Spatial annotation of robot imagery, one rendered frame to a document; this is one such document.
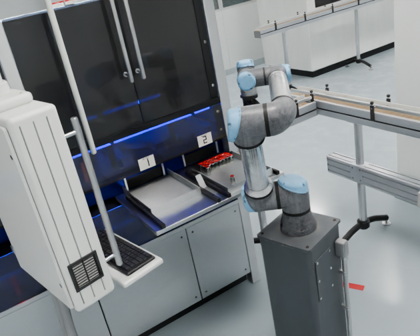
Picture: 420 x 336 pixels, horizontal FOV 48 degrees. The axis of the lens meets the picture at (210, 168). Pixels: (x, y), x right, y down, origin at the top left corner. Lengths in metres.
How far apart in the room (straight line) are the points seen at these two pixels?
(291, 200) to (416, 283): 1.28
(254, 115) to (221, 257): 1.37
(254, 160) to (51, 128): 0.70
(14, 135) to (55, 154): 0.15
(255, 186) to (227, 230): 0.94
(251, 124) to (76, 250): 0.75
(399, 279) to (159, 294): 1.38
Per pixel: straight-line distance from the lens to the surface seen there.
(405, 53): 3.36
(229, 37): 8.04
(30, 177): 1.61
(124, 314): 2.66
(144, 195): 2.36
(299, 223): 1.97
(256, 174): 1.79
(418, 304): 2.88
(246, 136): 1.62
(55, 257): 1.74
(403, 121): 2.69
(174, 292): 2.74
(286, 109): 1.63
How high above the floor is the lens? 1.89
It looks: 24 degrees down
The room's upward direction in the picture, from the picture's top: 11 degrees counter-clockwise
